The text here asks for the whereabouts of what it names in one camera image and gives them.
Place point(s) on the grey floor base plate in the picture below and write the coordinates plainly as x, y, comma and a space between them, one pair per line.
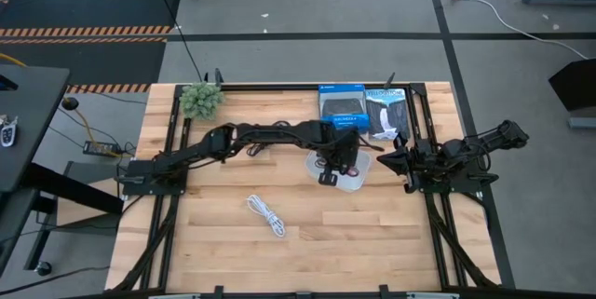
582, 123

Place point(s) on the silver car key fob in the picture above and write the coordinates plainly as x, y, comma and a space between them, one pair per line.
7, 133

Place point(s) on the black aluminium table frame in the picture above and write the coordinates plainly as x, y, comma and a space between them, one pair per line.
279, 87

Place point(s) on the black office desk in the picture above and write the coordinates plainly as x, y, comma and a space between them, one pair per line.
28, 103

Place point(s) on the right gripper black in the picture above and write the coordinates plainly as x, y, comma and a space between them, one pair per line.
412, 166

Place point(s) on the black caster wheel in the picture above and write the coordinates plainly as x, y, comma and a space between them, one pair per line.
44, 268

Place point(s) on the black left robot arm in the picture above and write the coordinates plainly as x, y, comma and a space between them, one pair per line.
261, 133

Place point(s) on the black power strip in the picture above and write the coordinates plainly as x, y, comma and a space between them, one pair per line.
98, 148

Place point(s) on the translucent white plastic container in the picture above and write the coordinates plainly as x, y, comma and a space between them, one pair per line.
361, 181

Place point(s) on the black hazard striped floor mat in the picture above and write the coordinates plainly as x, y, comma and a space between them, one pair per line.
93, 10

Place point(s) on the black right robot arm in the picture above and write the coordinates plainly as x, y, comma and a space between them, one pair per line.
465, 157

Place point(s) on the green succulent plant in pot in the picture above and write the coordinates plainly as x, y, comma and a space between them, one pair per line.
201, 101

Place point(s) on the black round desk foot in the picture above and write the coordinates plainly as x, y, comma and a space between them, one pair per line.
70, 103

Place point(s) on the black angular box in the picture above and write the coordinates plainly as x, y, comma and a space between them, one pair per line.
575, 85

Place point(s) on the black clamp bracket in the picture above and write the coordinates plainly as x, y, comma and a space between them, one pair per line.
389, 81
218, 77

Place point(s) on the blue game controller box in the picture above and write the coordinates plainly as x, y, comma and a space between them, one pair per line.
343, 99

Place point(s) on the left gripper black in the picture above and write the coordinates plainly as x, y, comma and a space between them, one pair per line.
343, 157

